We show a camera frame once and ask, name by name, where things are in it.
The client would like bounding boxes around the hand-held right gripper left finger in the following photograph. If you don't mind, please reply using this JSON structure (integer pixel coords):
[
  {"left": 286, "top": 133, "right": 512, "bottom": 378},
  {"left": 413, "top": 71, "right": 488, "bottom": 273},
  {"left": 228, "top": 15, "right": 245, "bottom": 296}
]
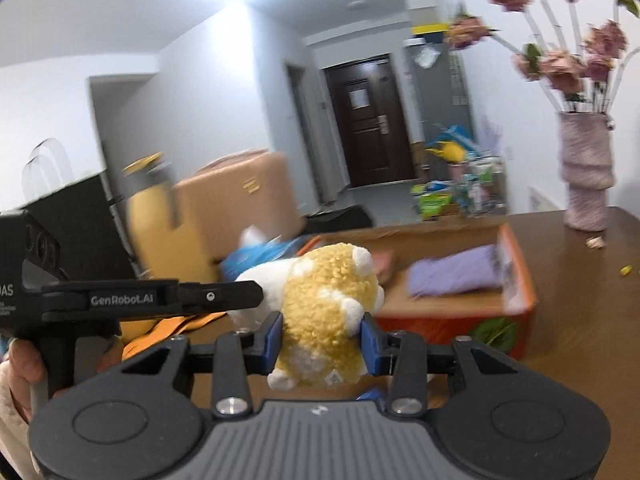
[{"left": 107, "top": 311, "right": 285, "bottom": 418}]

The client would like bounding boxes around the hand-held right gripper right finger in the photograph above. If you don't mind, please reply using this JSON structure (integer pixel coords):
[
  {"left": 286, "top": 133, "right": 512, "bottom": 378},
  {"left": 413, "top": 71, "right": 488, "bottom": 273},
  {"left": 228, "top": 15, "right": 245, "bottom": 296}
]
[{"left": 360, "top": 311, "right": 533, "bottom": 417}]

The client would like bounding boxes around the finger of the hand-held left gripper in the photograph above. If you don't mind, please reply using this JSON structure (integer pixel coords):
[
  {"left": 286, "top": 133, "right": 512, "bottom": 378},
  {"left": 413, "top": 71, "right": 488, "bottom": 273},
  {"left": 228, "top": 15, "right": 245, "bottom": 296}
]
[{"left": 42, "top": 281, "right": 264, "bottom": 322}]

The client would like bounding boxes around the yellow and white plush dog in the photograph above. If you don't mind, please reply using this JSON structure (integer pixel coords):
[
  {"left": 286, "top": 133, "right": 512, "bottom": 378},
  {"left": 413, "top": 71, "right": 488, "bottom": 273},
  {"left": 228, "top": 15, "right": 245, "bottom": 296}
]
[{"left": 227, "top": 242, "right": 386, "bottom": 391}]

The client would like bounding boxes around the orange cardboard box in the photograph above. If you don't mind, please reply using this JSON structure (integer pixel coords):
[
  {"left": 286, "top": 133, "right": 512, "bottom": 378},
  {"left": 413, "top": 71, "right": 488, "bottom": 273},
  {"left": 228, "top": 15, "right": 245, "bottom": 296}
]
[{"left": 295, "top": 222, "right": 538, "bottom": 361}]

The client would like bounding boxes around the purple cloth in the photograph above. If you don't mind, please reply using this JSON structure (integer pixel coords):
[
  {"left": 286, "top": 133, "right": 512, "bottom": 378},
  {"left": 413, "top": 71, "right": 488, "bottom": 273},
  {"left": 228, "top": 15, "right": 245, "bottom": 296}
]
[{"left": 406, "top": 244, "right": 502, "bottom": 300}]

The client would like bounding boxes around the person's left forearm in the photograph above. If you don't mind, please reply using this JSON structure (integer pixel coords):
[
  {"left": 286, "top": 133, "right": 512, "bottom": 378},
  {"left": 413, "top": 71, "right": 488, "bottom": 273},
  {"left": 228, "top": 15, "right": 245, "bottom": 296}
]
[{"left": 0, "top": 362, "right": 43, "bottom": 480}]

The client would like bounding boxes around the person's left hand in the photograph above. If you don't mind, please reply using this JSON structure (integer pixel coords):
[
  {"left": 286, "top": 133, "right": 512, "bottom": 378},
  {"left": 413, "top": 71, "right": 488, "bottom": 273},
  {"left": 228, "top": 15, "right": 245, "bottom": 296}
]
[{"left": 7, "top": 337, "right": 123, "bottom": 401}]

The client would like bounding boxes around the orange headband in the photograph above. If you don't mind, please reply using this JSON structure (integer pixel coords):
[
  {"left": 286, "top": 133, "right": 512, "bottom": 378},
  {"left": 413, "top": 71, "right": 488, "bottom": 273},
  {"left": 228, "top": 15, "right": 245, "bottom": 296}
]
[{"left": 122, "top": 311, "right": 227, "bottom": 361}]

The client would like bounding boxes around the yellow thermos jug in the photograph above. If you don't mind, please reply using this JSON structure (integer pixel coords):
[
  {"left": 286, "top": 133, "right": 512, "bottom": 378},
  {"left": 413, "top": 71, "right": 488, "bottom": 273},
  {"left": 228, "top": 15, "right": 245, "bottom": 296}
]
[{"left": 122, "top": 152, "right": 182, "bottom": 283}]

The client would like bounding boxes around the blue tissue pack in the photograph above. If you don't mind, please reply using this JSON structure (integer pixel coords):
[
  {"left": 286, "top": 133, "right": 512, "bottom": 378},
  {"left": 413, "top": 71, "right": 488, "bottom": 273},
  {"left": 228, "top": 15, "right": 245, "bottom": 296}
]
[{"left": 220, "top": 227, "right": 303, "bottom": 281}]

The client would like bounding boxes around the black paper bag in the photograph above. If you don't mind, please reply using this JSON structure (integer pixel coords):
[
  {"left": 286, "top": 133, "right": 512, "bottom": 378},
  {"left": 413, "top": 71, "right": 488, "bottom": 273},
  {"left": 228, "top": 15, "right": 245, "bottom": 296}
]
[{"left": 20, "top": 137, "right": 138, "bottom": 286}]

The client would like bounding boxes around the peach suitcase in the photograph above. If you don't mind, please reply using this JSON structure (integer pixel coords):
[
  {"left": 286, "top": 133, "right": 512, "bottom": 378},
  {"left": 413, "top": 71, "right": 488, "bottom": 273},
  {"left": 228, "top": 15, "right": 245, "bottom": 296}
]
[{"left": 172, "top": 149, "right": 306, "bottom": 281}]

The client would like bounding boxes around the green packet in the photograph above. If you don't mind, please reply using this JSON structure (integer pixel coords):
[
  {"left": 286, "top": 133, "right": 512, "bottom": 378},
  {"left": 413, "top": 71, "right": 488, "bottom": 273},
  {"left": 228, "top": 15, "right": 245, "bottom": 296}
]
[{"left": 410, "top": 182, "right": 458, "bottom": 221}]

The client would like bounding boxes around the rack with bottles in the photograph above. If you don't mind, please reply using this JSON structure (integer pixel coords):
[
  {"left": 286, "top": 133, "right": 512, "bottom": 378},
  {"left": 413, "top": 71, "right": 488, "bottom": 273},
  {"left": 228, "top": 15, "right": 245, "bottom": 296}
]
[{"left": 452, "top": 157, "right": 506, "bottom": 216}]

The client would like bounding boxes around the brown cardboard carton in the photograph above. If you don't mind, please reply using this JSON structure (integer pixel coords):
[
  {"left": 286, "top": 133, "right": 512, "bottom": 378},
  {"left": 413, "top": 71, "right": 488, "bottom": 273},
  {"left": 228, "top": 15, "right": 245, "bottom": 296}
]
[{"left": 410, "top": 140, "right": 431, "bottom": 181}]

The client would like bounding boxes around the dark brown entrance door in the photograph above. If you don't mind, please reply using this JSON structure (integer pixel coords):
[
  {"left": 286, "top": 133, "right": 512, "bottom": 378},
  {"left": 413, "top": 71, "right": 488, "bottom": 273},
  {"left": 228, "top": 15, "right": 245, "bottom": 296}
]
[{"left": 322, "top": 54, "right": 418, "bottom": 190}]

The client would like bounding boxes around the yellow watering can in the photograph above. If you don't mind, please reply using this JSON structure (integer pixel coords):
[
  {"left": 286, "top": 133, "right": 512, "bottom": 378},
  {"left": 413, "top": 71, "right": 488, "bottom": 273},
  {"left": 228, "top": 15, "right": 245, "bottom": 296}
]
[{"left": 425, "top": 140, "right": 468, "bottom": 165}]

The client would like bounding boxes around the blue plastic item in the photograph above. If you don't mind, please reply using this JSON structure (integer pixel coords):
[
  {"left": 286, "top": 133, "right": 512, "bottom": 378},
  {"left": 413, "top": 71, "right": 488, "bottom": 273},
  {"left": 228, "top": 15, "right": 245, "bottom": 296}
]
[{"left": 435, "top": 125, "right": 476, "bottom": 148}]

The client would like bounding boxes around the grey refrigerator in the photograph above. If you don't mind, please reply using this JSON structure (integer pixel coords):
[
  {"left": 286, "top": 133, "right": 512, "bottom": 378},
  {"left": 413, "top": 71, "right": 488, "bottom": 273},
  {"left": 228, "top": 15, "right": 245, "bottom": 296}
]
[{"left": 404, "top": 40, "right": 476, "bottom": 181}]

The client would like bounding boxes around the pink textured vase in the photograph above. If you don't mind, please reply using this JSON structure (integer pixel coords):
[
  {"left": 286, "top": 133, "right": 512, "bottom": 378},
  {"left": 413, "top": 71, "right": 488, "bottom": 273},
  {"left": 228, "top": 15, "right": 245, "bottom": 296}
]
[{"left": 557, "top": 110, "right": 617, "bottom": 232}]

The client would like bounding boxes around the white paper sheet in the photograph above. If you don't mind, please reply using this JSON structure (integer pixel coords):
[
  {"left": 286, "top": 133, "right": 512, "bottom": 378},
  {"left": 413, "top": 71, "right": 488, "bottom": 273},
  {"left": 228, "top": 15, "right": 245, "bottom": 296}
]
[{"left": 412, "top": 42, "right": 441, "bottom": 68}]

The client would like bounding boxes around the bunch of dried pink roses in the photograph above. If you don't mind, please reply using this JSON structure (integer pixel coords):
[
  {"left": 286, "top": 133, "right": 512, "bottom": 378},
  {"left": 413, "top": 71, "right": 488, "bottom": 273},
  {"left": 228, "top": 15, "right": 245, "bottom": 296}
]
[{"left": 442, "top": 0, "right": 640, "bottom": 113}]

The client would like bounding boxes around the interior door frame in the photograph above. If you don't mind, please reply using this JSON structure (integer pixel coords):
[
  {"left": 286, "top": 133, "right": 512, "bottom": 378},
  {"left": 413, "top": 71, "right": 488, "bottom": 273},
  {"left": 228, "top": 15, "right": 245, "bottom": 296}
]
[{"left": 285, "top": 62, "right": 321, "bottom": 201}]

